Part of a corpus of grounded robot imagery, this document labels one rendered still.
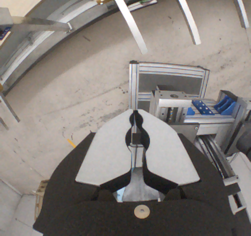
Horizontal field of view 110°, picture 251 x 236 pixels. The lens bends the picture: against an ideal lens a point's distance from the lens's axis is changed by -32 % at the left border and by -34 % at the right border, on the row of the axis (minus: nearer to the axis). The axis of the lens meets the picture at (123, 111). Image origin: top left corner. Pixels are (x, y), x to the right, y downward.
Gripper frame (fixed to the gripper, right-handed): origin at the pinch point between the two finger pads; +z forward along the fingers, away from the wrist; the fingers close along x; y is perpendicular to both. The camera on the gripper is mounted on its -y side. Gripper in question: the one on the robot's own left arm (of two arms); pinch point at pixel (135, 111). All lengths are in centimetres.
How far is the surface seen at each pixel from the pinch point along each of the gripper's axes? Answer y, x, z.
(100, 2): -25, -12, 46
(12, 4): -37, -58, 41
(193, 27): -16, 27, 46
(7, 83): 12, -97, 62
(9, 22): -16.2, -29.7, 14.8
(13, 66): -1, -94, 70
